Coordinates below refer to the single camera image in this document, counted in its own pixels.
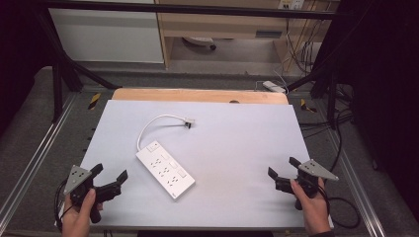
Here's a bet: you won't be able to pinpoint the small white power strip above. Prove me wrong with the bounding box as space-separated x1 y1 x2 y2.
262 80 288 95

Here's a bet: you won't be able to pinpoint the black frame crossbar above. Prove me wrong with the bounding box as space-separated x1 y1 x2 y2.
43 0 342 22

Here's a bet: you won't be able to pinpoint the person's left hand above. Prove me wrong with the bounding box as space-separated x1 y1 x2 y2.
60 188 104 237

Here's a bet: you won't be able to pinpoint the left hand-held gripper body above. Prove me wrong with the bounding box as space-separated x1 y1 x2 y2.
63 164 122 225

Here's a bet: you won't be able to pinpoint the white wall socket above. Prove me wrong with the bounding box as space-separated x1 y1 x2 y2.
277 0 306 11

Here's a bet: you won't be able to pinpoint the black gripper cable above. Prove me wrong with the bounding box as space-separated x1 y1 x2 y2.
53 179 74 232
317 186 362 230

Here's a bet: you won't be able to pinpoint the aluminium rail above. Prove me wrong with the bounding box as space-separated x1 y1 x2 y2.
324 129 387 237
0 92 80 228

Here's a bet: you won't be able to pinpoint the white cabinet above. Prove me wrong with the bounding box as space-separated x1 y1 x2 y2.
47 0 165 64

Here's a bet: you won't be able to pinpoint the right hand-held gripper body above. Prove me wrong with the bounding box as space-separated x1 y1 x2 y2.
275 159 340 211

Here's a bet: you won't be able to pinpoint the hanging cable bundle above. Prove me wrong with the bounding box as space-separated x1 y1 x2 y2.
285 18 319 75

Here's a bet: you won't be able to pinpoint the wooden board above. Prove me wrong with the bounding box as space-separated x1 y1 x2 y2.
111 87 290 106

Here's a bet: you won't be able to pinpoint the office chair base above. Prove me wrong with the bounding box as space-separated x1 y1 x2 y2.
182 36 218 51

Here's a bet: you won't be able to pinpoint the white power strip cable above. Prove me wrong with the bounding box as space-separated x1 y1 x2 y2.
135 114 188 152

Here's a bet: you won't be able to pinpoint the person's right hand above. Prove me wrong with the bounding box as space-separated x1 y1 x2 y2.
290 179 333 236

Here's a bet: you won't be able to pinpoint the black metal stand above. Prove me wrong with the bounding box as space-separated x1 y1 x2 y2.
31 6 124 123
286 45 342 130

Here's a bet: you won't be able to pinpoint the wooden desk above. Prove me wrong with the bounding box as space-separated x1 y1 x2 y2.
153 0 341 69

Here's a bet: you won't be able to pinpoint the black floor cables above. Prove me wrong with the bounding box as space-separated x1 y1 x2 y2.
298 83 355 172

